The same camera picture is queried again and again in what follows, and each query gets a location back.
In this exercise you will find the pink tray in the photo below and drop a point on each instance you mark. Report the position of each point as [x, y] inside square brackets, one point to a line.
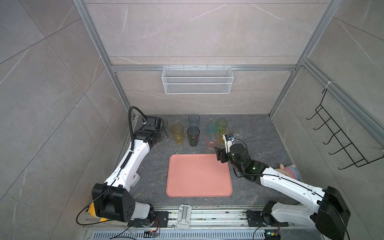
[198, 175]

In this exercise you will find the black wall hook rack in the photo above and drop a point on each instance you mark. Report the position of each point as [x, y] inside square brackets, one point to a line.
[345, 144]

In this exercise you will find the doll plush toy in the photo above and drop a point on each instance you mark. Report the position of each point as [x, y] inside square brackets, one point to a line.
[289, 171]

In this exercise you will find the tall dark grey glass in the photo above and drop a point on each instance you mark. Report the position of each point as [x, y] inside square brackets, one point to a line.
[193, 136]

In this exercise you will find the yellow plush toy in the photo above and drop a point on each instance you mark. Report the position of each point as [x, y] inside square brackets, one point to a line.
[91, 210]

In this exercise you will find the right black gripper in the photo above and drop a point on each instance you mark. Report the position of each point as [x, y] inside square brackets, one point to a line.
[221, 154]

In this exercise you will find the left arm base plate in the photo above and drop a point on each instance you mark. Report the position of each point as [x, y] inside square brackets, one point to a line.
[155, 219]

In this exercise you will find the teal dimpled glass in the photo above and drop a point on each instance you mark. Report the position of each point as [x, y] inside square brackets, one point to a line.
[212, 128]

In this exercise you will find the white wire basket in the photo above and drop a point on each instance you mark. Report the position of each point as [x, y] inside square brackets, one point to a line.
[199, 80]

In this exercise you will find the tall yellow glass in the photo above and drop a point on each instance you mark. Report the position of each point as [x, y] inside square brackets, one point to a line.
[177, 132]

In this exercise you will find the short green glass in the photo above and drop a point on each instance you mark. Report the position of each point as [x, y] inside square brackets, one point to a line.
[222, 124]

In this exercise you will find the tall green glass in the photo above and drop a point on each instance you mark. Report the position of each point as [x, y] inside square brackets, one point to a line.
[165, 127]

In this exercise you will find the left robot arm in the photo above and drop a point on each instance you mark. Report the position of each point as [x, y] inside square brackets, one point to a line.
[112, 200]

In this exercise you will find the pink glass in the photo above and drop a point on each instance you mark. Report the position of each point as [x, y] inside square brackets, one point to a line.
[212, 141]

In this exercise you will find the white clamp on rail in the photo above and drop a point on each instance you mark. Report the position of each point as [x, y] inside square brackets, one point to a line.
[184, 217]

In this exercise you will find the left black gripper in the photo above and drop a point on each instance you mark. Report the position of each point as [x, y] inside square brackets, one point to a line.
[163, 134]

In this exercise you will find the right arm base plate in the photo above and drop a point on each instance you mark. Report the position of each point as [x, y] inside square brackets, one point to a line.
[258, 219]

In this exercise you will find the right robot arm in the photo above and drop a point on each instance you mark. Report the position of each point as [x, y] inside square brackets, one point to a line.
[323, 209]

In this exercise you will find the tall blue glass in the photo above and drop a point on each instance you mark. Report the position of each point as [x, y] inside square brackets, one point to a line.
[194, 120]

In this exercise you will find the white timer device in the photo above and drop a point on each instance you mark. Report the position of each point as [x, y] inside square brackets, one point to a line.
[135, 180]

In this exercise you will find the short yellow glass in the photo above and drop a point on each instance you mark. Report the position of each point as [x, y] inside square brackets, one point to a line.
[223, 132]

